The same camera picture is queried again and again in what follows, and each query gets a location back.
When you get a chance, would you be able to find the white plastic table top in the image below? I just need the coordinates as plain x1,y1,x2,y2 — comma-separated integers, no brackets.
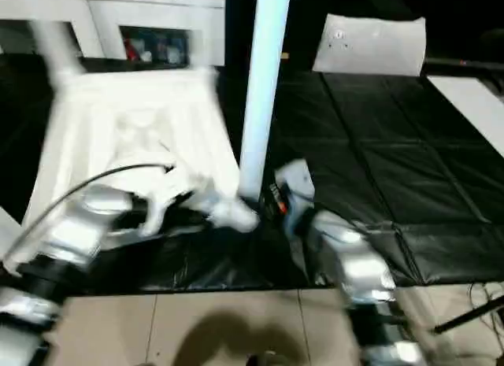
21,65,261,241

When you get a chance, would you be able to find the white flat board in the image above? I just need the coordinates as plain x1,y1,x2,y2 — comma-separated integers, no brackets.
427,75,504,154

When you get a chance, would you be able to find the dark brown rounded object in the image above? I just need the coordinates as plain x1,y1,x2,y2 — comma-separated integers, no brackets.
246,352,276,366

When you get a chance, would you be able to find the white cabinet with glass doors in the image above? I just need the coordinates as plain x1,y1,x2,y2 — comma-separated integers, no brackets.
0,0,226,68

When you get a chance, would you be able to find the black cabinet with gold label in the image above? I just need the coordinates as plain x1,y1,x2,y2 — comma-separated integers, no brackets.
224,0,328,72

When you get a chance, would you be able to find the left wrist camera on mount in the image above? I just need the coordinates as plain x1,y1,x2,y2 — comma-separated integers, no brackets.
139,167,216,237

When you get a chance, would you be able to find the black metal rod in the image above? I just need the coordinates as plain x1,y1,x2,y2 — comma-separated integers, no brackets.
432,294,504,334

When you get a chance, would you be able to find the black horizontal bar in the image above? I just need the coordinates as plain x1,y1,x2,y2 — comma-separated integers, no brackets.
424,57,504,70

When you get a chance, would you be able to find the black work mat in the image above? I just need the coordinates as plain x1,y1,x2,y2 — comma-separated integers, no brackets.
0,53,504,292

